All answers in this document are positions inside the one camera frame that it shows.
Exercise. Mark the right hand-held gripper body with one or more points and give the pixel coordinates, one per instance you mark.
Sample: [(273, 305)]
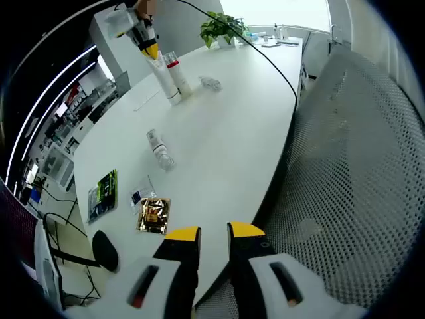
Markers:
[(126, 21)]

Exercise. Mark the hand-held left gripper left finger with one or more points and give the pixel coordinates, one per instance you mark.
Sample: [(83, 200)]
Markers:
[(176, 266)]

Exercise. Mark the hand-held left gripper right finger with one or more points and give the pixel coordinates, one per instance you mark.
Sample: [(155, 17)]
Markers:
[(245, 266)]

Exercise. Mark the white skincare tube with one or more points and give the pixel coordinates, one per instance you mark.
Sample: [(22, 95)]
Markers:
[(164, 79)]

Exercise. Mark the gold foil skincare sachet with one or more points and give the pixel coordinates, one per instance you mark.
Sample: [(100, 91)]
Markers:
[(153, 216)]

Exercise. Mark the small clear skincare bottle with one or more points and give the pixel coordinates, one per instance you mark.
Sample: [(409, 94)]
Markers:
[(210, 83)]

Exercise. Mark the clear skincare sachet blue label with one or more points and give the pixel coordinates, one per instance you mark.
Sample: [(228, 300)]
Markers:
[(141, 192)]

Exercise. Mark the green black skincare sachet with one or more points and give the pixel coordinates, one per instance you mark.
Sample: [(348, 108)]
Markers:
[(104, 196)]

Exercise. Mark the white skincare bottle clear cap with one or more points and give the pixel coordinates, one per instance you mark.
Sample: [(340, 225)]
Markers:
[(159, 148)]

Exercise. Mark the small white dispenser bottle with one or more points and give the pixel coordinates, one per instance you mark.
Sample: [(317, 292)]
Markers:
[(276, 32)]

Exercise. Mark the green potted plant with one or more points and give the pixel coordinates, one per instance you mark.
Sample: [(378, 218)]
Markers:
[(219, 26)]

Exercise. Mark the black chair armrest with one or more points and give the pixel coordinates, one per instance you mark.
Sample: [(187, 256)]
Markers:
[(104, 251)]

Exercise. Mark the grey mesh office chair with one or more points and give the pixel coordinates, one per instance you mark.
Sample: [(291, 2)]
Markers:
[(348, 166)]

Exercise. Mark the background office desks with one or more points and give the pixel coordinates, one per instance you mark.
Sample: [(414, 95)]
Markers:
[(59, 166)]

